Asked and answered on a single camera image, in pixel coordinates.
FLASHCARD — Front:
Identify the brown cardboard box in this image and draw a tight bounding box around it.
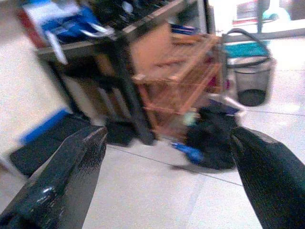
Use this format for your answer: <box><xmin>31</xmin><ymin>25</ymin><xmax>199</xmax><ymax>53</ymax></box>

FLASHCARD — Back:
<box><xmin>130</xmin><ymin>22</ymin><xmax>182</xmax><ymax>79</ymax></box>

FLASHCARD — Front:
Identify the orange wooden slat crate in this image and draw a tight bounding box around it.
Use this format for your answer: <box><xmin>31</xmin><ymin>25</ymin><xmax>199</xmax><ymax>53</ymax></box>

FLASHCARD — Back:
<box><xmin>132</xmin><ymin>33</ymin><xmax>227</xmax><ymax>144</ymax></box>

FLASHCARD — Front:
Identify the black plastic bag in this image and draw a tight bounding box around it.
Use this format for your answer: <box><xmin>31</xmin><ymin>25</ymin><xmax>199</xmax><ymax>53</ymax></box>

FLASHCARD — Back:
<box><xmin>185</xmin><ymin>106</ymin><xmax>241</xmax><ymax>170</ymax></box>

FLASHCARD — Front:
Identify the grey metal shelf rack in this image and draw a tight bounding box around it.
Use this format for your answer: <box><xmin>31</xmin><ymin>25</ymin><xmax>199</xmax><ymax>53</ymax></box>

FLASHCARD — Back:
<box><xmin>35</xmin><ymin>0</ymin><xmax>215</xmax><ymax>146</ymax></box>

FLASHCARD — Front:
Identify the teal cloth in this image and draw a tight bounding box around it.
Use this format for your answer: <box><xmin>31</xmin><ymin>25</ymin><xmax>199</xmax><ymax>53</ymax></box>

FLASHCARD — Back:
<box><xmin>224</xmin><ymin>40</ymin><xmax>271</xmax><ymax>59</ymax></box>

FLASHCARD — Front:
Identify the blue book stack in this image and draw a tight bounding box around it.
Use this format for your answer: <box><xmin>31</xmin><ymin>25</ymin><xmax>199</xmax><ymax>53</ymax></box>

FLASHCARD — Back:
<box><xmin>170</xmin><ymin>22</ymin><xmax>200</xmax><ymax>35</ymax></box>

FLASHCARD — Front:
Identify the red white box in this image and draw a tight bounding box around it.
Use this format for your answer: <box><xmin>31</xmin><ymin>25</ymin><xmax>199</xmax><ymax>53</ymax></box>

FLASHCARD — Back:
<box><xmin>16</xmin><ymin>0</ymin><xmax>81</xmax><ymax>48</ymax></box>

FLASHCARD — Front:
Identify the black mesh waste bin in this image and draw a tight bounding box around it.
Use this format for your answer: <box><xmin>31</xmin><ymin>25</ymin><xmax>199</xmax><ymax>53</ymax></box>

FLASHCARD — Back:
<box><xmin>227</xmin><ymin>56</ymin><xmax>277</xmax><ymax>107</ymax></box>

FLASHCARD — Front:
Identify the small blue item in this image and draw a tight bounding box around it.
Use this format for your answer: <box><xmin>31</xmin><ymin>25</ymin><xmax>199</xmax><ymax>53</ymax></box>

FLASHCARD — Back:
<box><xmin>170</xmin><ymin>142</ymin><xmax>204</xmax><ymax>165</ymax></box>

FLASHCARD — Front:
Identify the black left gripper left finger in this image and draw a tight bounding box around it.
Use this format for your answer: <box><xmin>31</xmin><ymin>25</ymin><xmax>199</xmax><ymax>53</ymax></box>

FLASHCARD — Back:
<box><xmin>0</xmin><ymin>125</ymin><xmax>108</xmax><ymax>229</ymax></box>

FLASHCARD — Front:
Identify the black equipment pile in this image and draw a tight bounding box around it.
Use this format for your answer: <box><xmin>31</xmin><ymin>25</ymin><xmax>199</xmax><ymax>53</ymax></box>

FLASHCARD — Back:
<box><xmin>92</xmin><ymin>0</ymin><xmax>182</xmax><ymax>29</ymax></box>

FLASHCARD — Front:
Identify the teal round object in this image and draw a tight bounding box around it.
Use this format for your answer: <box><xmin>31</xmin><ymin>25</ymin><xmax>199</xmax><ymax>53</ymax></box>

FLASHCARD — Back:
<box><xmin>262</xmin><ymin>9</ymin><xmax>290</xmax><ymax>23</ymax></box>

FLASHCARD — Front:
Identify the dark metal pole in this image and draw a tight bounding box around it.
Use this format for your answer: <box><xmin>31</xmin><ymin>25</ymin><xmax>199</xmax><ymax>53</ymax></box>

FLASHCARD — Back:
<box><xmin>256</xmin><ymin>0</ymin><xmax>271</xmax><ymax>34</ymax></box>

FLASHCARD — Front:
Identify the blue white plastic bag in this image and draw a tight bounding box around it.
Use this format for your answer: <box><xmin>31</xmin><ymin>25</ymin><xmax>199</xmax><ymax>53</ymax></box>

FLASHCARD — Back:
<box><xmin>41</xmin><ymin>6</ymin><xmax>115</xmax><ymax>65</ymax></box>

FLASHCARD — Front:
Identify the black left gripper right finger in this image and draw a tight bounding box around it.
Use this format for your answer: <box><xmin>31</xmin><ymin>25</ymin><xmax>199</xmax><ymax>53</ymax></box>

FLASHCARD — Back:
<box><xmin>229</xmin><ymin>125</ymin><xmax>305</xmax><ymax>229</ymax></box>

